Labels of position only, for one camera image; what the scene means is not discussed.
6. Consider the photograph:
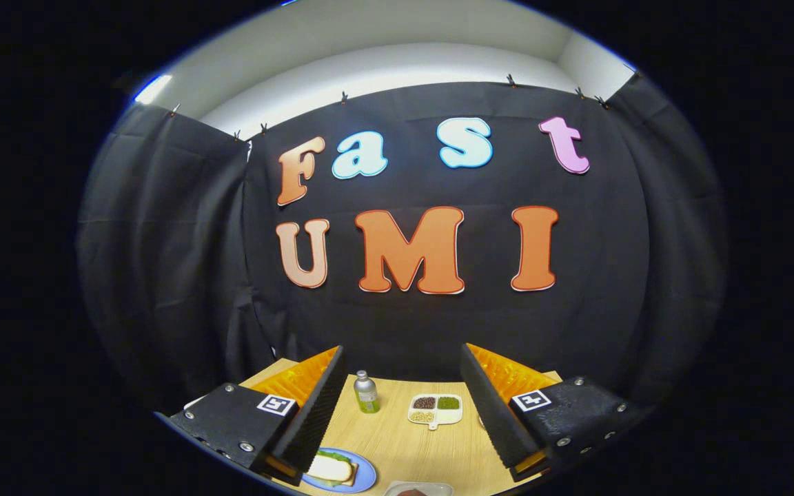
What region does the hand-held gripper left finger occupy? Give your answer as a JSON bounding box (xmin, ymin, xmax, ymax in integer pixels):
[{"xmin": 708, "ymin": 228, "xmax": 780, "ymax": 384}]
[{"xmin": 168, "ymin": 344, "xmax": 346, "ymax": 486}]

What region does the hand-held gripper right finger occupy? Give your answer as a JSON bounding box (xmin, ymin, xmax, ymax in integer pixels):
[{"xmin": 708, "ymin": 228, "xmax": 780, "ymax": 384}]
[{"xmin": 459, "ymin": 342, "xmax": 653, "ymax": 483}]

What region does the toasted bread slice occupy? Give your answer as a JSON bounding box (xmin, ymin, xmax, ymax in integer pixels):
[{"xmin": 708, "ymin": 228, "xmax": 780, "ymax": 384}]
[{"xmin": 306, "ymin": 455, "xmax": 355, "ymax": 483}]

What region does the white divided dish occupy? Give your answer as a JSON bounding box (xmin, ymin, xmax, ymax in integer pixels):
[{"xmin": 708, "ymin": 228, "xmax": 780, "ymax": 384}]
[{"xmin": 407, "ymin": 393, "xmax": 464, "ymax": 431}]

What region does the silver bottle with green label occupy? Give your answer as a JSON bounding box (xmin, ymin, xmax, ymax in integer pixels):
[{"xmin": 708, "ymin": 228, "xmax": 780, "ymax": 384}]
[{"xmin": 354, "ymin": 370, "xmax": 381, "ymax": 414}]

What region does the blue round plate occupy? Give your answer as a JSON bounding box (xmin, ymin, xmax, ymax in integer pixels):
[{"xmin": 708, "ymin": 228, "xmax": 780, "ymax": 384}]
[{"xmin": 301, "ymin": 448, "xmax": 377, "ymax": 494}]

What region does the small white square dish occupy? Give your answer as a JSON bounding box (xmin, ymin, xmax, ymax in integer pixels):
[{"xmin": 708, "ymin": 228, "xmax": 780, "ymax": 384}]
[{"xmin": 382, "ymin": 480, "xmax": 454, "ymax": 496}]

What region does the row of black cloth clips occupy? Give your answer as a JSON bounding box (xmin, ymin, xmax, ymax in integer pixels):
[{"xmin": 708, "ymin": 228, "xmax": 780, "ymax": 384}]
[{"xmin": 170, "ymin": 63, "xmax": 642, "ymax": 141}]

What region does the bright ceiling light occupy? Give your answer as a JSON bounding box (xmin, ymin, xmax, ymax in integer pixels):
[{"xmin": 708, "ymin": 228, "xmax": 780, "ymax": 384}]
[{"xmin": 134, "ymin": 74, "xmax": 174, "ymax": 104}]

